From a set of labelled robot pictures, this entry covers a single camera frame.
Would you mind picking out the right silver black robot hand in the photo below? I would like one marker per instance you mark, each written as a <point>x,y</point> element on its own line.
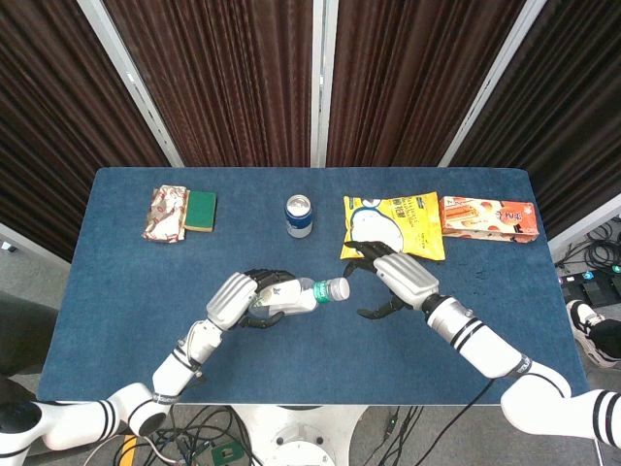
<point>405,279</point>

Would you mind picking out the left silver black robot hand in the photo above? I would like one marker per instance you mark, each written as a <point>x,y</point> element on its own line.
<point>230,301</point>

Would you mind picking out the clear plastic bottle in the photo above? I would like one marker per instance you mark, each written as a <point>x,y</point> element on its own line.
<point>291,297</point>

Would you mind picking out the white bottle cap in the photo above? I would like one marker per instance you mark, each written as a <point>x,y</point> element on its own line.
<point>342,287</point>

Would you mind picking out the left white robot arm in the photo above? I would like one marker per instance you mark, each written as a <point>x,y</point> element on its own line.
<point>174,374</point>

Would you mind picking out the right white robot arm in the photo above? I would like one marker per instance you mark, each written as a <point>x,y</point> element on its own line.
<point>485,349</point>

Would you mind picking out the yellow snack bag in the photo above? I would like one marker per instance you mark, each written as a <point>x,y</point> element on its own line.
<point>417,223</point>

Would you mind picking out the green yellow sponge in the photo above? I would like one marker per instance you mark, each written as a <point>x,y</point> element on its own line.
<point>200,211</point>

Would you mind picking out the blue table mat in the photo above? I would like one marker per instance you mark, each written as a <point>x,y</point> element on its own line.
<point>310,359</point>

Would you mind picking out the orange biscuit box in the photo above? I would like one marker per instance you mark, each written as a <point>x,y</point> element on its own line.
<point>485,218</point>

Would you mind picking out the blue soda can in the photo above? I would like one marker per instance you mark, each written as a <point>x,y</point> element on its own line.
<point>298,221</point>

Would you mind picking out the red patterned wrapper packet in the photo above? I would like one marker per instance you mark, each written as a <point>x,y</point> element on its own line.
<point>165,213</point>

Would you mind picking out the green circuit board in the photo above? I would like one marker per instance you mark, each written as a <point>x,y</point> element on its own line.
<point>226,454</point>

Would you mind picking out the black white sneaker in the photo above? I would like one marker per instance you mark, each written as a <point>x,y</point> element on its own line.
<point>589,330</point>

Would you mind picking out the brown pleated curtain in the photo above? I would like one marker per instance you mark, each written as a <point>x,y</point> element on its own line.
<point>218,82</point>
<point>412,82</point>
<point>58,121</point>
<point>567,121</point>

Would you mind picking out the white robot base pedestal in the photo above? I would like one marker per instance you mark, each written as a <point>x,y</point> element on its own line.
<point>301,432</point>

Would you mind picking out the white frame post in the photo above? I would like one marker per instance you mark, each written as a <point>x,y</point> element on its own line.
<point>495,82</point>
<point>322,82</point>
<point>131,82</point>

